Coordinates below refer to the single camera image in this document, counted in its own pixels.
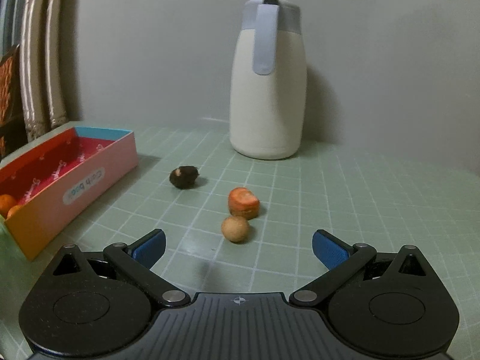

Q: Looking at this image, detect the orange carrot piece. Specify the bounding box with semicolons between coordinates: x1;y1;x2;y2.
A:
228;187;260;220

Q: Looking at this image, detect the wooden wicker bench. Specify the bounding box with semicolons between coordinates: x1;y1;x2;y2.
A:
1;45;27;159

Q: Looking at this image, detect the dark brown fruit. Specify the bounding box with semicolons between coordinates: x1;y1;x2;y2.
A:
169;166;199;189

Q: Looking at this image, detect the beige satin curtain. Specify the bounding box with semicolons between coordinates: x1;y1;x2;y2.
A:
19;0;68;141

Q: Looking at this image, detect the orange tangerine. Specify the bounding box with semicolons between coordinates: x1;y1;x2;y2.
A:
0;194;17;218
7;205;22;219

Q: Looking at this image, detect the white thermos jug grey lid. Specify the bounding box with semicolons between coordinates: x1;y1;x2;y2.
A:
229;0;308;160

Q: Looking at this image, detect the tan round fruit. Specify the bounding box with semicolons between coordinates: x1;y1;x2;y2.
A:
221;216;250;243

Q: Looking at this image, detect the green cutting mat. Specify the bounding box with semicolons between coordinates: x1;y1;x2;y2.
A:
1;126;479;359

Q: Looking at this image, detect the colourful cardboard box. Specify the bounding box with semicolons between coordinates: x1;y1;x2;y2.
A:
1;126;138;261

